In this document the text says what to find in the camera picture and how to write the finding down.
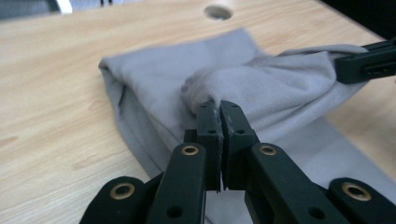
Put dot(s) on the white bar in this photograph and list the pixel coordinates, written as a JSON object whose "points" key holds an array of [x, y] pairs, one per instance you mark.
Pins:
{"points": [[64, 6]]}

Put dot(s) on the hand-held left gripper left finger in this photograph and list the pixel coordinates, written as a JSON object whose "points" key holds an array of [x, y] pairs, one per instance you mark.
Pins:
{"points": [[209, 140]]}

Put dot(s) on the grey cloth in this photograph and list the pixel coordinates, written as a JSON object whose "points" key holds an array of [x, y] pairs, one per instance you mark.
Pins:
{"points": [[249, 84]]}

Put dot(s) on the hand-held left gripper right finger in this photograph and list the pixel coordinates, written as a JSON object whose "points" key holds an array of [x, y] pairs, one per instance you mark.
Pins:
{"points": [[237, 137]]}

